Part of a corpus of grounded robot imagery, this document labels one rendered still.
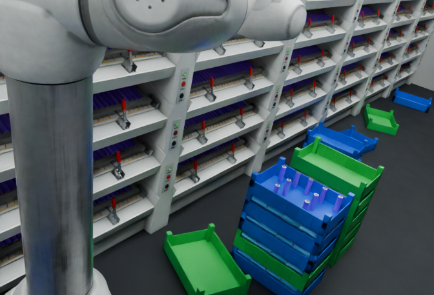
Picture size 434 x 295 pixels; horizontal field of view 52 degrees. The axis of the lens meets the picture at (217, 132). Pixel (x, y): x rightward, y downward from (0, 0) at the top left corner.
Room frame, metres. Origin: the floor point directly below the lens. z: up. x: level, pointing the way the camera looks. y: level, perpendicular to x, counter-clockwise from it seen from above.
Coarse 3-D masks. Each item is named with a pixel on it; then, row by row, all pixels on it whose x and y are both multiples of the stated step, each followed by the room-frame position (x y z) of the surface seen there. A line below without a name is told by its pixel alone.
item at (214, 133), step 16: (208, 112) 1.76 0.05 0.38; (224, 112) 1.82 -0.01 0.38; (240, 112) 1.81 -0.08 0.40; (256, 112) 1.96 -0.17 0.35; (192, 128) 1.60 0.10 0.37; (208, 128) 1.68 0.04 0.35; (224, 128) 1.74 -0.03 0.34; (240, 128) 1.79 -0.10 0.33; (192, 144) 1.55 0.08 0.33; (208, 144) 1.59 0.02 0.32
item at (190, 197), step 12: (240, 168) 1.93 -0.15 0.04; (216, 180) 1.77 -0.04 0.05; (228, 180) 1.85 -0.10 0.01; (192, 192) 1.63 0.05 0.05; (204, 192) 1.70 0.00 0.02; (180, 204) 1.56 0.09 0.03; (132, 228) 1.33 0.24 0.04; (108, 240) 1.24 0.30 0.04; (120, 240) 1.29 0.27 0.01; (96, 252) 1.19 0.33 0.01; (12, 288) 0.94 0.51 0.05
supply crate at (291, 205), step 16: (256, 176) 1.30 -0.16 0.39; (272, 176) 1.44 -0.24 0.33; (288, 176) 1.44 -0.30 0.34; (304, 176) 1.41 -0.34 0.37; (256, 192) 1.29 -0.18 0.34; (272, 192) 1.25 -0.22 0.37; (288, 192) 1.35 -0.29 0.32; (320, 192) 1.37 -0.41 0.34; (336, 192) 1.34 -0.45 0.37; (288, 208) 1.22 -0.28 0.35; (320, 208) 1.30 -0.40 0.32; (304, 224) 1.18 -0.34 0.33; (320, 224) 1.15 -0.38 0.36
